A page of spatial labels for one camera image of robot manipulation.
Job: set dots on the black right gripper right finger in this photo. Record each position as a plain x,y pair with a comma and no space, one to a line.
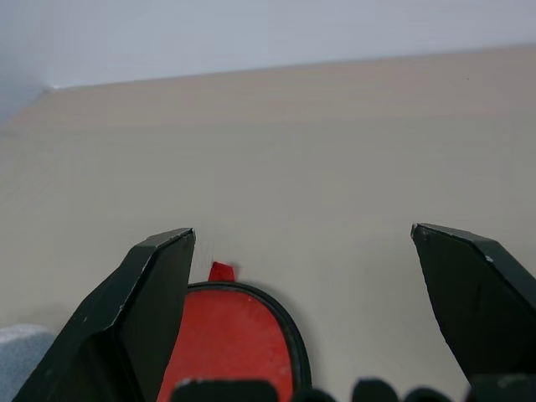
481,301

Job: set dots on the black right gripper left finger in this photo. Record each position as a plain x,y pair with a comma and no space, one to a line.
125,326

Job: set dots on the red lid with black rim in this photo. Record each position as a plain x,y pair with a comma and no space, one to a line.
234,335

